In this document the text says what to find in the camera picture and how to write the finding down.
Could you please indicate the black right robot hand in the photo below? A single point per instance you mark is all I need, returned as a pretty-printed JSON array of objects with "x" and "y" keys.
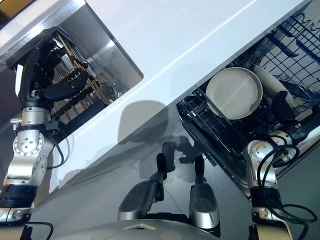
[{"x": 282, "y": 105}]

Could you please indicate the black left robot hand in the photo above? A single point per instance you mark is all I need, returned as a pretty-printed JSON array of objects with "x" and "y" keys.
[{"x": 30, "y": 85}]

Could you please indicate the white round plate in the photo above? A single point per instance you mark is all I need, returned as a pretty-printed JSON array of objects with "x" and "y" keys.
[{"x": 233, "y": 93}]

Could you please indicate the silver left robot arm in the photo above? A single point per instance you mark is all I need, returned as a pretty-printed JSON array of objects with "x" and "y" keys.
[{"x": 27, "y": 145}]

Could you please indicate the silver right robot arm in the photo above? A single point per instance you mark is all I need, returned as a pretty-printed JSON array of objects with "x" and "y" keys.
[{"x": 260, "y": 160}]

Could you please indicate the round metal sink drain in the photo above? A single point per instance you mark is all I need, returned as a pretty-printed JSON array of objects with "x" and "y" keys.
[{"x": 109, "y": 93}]

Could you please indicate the yellow-brown board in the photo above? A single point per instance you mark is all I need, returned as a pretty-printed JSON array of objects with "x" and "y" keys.
[{"x": 12, "y": 5}]

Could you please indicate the stainless steel sink basin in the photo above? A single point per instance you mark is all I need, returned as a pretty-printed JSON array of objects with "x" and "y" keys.
[{"x": 100, "y": 37}]

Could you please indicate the silver right robot leg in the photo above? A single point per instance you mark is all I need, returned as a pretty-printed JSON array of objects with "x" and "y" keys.
[{"x": 202, "y": 200}]

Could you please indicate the silver robot torso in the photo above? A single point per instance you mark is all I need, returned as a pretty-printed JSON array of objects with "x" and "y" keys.
[{"x": 150, "y": 231}]

